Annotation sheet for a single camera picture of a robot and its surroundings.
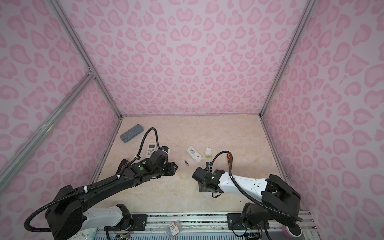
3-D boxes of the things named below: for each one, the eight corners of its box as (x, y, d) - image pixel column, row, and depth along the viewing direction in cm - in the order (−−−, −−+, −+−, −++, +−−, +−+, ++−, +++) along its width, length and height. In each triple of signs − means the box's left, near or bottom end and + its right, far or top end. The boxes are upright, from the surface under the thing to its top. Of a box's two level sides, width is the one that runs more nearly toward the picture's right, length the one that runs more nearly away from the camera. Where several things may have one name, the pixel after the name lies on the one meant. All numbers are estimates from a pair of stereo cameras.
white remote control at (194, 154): (196, 163, 96) (196, 162, 94) (185, 149, 103) (185, 147, 101) (203, 159, 98) (203, 157, 96) (191, 145, 104) (191, 144, 103)
